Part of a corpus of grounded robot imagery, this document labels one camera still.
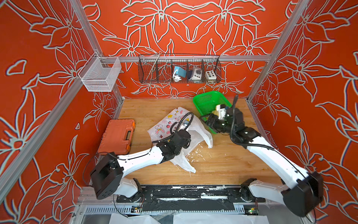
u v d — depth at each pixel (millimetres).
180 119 953
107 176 413
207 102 1142
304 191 377
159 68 1005
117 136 913
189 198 728
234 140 568
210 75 948
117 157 453
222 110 696
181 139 587
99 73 931
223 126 631
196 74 907
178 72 840
